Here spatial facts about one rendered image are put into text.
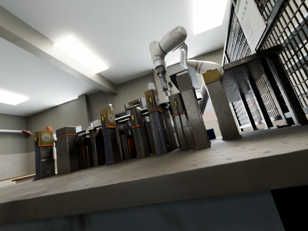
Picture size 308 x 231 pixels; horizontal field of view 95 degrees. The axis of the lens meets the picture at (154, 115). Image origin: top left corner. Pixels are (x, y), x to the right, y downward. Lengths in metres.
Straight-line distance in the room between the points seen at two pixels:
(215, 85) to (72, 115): 5.57
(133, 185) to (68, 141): 1.01
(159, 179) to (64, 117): 6.08
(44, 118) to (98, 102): 2.48
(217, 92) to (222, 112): 0.10
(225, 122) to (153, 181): 0.59
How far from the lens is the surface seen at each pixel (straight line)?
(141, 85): 4.73
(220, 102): 0.78
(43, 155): 1.42
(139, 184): 0.24
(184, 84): 0.56
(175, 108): 0.72
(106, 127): 0.94
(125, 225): 0.32
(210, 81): 0.80
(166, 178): 0.22
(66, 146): 1.22
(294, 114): 0.78
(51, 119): 6.73
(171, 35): 0.98
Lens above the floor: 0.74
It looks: 13 degrees up
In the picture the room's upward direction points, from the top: 13 degrees counter-clockwise
